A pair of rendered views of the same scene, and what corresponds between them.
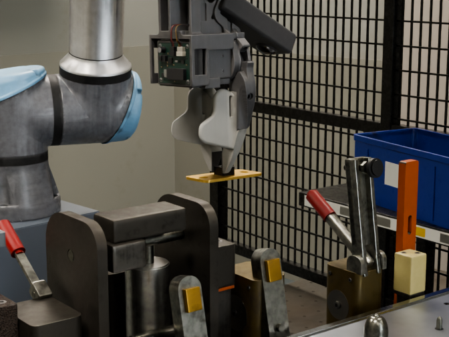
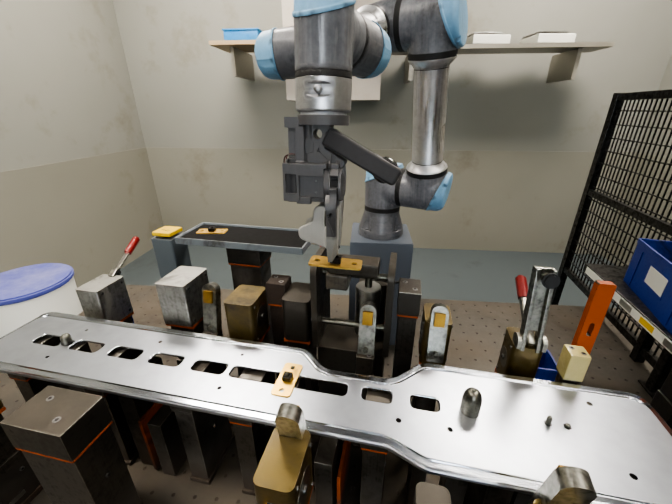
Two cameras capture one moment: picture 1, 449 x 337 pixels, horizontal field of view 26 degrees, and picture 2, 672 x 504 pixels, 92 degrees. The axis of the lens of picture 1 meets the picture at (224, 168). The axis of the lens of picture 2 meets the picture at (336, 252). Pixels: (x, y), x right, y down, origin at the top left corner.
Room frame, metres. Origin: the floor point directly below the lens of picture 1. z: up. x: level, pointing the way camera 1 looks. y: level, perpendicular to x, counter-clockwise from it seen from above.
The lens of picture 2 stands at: (0.75, -0.36, 1.49)
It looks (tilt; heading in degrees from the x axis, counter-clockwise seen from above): 24 degrees down; 50
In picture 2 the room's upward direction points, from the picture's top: straight up
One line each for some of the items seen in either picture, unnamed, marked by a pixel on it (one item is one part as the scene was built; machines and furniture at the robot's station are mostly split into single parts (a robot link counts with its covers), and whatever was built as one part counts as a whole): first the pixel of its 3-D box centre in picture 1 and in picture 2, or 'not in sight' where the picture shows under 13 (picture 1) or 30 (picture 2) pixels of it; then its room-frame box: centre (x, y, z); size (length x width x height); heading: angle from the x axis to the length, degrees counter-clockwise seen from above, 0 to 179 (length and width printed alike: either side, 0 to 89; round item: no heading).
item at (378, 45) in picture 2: not in sight; (348, 48); (1.14, 0.07, 1.57); 0.11 x 0.11 x 0.08; 20
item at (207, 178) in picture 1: (224, 172); (335, 260); (1.05, 0.00, 1.27); 0.08 x 0.04 x 0.01; 131
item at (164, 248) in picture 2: not in sight; (182, 298); (0.95, 0.66, 0.92); 0.08 x 0.08 x 0.44; 38
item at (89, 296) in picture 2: not in sight; (122, 333); (0.77, 0.65, 0.88); 0.12 x 0.07 x 0.36; 38
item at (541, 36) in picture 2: not in sight; (546, 40); (4.07, 0.91, 2.00); 0.33 x 0.31 x 0.08; 135
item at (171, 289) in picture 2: not in sight; (199, 339); (0.93, 0.44, 0.90); 0.13 x 0.08 x 0.41; 38
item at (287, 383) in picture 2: not in sight; (287, 377); (0.99, 0.07, 1.01); 0.08 x 0.04 x 0.01; 37
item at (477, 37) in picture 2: not in sight; (484, 41); (3.73, 1.26, 2.00); 0.33 x 0.32 x 0.08; 135
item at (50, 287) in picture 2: not in sight; (40, 321); (0.42, 2.08, 0.29); 0.47 x 0.47 x 0.58
